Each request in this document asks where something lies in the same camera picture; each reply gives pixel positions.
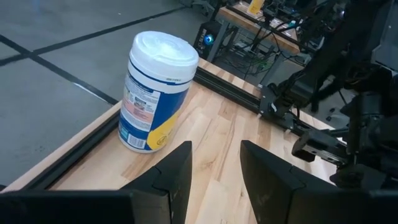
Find background wooden table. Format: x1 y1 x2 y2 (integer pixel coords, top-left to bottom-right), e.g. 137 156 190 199
216 0 302 56

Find white blue yellow wipes canister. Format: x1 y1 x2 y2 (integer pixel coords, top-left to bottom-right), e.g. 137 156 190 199
117 30 200 154

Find black computer tower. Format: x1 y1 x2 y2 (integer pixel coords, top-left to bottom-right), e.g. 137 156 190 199
193 20 223 60

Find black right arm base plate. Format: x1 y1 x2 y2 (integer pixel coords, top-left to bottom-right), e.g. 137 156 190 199
258 83 282 121

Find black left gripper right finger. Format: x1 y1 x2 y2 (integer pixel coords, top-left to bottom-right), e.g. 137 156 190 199
239 139 371 224

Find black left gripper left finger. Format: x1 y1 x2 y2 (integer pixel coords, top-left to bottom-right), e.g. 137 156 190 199
119 140 193 224

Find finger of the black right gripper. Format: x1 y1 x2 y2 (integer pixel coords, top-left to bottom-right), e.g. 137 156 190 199
329 163 388 191

